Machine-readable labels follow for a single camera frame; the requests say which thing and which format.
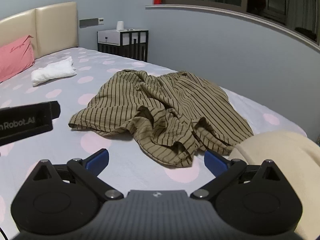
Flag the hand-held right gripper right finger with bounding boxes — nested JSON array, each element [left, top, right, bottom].
[[190, 151, 287, 200]]

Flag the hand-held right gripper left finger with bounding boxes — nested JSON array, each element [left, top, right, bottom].
[[29, 149, 124, 201]]

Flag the brown striped shorts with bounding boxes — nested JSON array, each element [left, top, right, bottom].
[[68, 69, 255, 167]]

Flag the white folded cloth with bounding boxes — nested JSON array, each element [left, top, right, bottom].
[[31, 56, 77, 86]]

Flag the pink pillow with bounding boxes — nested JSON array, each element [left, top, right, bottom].
[[0, 35, 35, 83]]

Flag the cream cloth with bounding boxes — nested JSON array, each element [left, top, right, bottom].
[[229, 130, 320, 240]]

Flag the beige padded headboard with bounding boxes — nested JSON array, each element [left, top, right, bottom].
[[0, 1, 79, 58]]

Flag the black and white nightstand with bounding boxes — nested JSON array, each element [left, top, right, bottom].
[[97, 29, 149, 62]]

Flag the grey wall control panel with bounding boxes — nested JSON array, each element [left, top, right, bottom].
[[79, 17, 104, 28]]

